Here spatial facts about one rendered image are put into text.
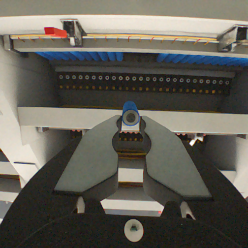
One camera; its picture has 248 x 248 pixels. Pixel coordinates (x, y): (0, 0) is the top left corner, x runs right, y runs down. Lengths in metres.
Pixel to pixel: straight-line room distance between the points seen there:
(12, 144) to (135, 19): 0.40
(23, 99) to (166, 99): 0.43
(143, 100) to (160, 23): 0.27
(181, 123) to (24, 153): 0.42
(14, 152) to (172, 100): 0.53
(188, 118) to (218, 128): 0.08
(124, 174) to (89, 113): 0.23
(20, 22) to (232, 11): 0.33
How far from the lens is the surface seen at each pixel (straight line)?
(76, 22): 0.26
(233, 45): 0.30
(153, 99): 0.47
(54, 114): 0.32
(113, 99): 0.47
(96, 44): 0.28
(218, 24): 0.28
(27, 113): 0.36
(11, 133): 0.41
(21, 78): 0.39
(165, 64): 0.39
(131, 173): 0.42
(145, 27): 0.26
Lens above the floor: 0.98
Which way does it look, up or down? 33 degrees up
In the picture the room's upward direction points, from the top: 179 degrees counter-clockwise
